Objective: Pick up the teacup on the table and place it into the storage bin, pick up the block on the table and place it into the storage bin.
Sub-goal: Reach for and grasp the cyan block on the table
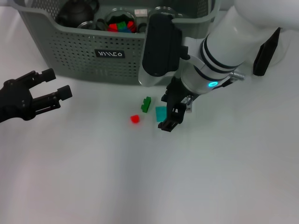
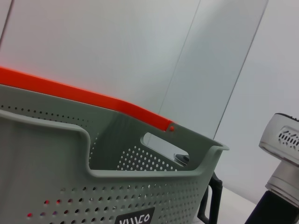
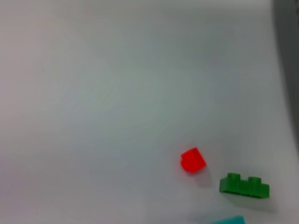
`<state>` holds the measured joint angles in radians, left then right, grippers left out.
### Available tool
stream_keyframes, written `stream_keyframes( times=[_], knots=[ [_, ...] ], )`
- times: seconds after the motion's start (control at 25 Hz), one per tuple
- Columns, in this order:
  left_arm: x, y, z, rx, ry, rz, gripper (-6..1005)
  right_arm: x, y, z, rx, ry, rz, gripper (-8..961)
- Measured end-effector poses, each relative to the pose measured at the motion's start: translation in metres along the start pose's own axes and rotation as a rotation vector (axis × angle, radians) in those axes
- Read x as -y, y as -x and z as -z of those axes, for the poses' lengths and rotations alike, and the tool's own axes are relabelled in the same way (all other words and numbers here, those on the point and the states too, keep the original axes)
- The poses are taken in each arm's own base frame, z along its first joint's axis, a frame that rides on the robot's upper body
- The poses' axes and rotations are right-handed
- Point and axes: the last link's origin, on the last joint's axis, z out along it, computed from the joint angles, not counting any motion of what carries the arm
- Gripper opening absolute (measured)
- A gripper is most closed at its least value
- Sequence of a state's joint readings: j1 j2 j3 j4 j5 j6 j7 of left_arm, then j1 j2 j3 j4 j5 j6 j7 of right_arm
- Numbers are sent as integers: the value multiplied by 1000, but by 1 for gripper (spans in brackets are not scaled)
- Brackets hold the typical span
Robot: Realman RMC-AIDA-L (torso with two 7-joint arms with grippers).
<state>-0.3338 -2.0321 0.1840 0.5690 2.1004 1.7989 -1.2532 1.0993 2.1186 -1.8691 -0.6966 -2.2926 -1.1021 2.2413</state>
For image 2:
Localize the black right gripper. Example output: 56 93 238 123
242 190 299 224

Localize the orange-red bar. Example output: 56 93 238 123
0 66 175 133

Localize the glass teapot black handle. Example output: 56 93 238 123
172 153 224 224

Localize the grey perforated storage bin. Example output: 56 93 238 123
0 83 231 224

